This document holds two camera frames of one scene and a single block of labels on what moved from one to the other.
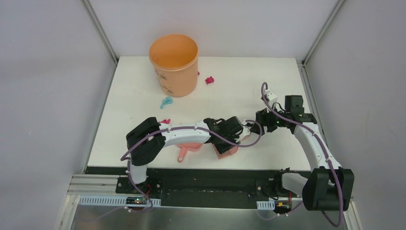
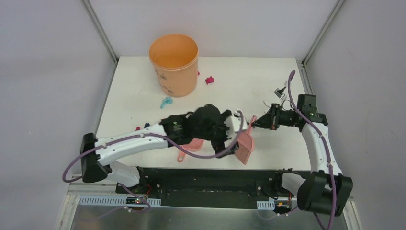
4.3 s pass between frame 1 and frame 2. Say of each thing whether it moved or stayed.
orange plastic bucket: stayed
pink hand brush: moved
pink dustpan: stayed
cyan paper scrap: stayed
